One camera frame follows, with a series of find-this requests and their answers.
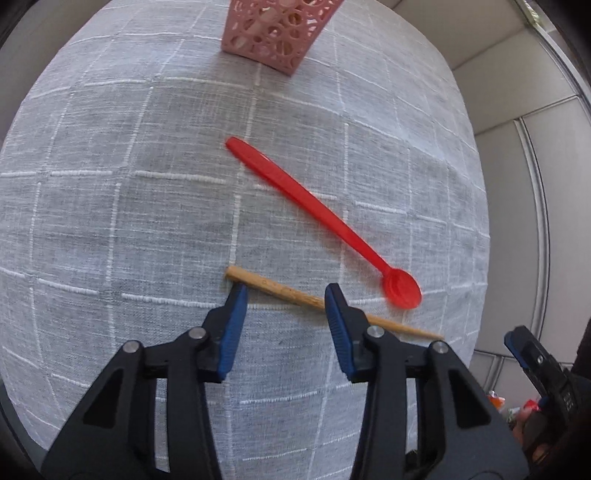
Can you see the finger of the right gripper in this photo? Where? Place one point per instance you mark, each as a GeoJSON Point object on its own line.
{"type": "Point", "coordinates": [526, 345]}

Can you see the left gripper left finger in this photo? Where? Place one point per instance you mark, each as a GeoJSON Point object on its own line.
{"type": "Point", "coordinates": [145, 416]}

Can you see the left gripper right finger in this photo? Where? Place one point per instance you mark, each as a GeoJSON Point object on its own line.
{"type": "Point", "coordinates": [426, 416]}

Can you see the red plastic spoon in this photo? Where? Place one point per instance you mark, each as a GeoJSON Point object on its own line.
{"type": "Point", "coordinates": [399, 286]}

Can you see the wooden chopstick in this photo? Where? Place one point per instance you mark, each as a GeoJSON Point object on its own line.
{"type": "Point", "coordinates": [294, 296]}

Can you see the white kitchen cabinets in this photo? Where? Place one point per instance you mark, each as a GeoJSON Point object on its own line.
{"type": "Point", "coordinates": [527, 94]}

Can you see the grey checked tablecloth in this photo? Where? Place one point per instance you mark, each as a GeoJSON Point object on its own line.
{"type": "Point", "coordinates": [121, 206]}

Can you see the pink perforated utensil holder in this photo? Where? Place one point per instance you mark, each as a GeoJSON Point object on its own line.
{"type": "Point", "coordinates": [276, 33]}

